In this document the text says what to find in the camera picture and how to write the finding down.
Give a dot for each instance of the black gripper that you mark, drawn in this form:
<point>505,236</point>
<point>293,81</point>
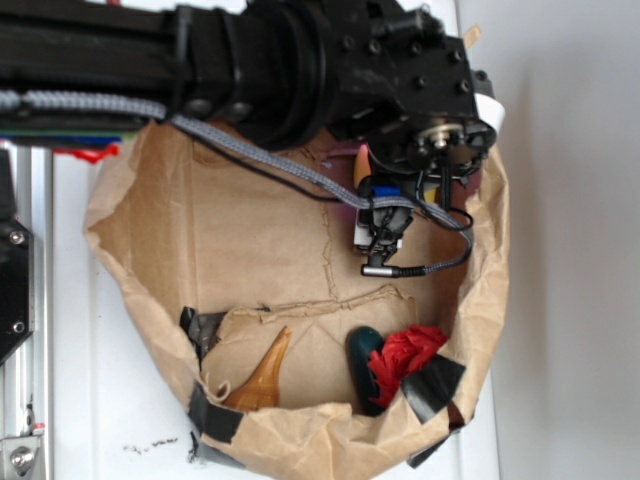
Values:
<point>406,89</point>

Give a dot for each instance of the yellow green sponge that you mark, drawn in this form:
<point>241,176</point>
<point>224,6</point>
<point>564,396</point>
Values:
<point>362,169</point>

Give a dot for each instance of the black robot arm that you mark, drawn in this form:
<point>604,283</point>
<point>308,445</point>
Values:
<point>278,72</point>

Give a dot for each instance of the brown paper bag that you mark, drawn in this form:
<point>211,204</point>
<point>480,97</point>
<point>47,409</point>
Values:
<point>213,261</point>

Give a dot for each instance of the dark green oval object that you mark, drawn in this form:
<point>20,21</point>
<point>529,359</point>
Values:
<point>360,344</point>

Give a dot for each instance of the red crumpled cloth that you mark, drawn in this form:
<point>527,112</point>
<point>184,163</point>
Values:
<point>403,353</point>

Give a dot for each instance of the black tape strip right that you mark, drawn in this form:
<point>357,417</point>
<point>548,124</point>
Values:
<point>432,388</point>

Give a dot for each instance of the black tape strip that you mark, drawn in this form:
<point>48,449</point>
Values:
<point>215,421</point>
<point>432,388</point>

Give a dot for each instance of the amber glass bottle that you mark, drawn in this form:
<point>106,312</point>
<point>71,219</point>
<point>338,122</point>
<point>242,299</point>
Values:
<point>262,389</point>

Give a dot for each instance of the black tape strip left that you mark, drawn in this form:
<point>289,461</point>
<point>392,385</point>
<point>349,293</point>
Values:
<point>215,421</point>

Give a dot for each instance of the black mounting plate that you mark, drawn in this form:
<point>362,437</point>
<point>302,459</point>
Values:
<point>16,269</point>

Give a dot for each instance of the white plastic tray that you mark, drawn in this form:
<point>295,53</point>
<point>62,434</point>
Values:
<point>113,416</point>

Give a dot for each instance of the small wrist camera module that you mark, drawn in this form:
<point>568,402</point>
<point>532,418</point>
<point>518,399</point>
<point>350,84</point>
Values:
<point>379,232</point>

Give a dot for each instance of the aluminium frame rail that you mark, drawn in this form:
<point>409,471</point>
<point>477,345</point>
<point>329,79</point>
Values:
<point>26,379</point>

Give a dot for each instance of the silver corner bracket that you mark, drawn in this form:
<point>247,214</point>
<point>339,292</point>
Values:
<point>21,458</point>

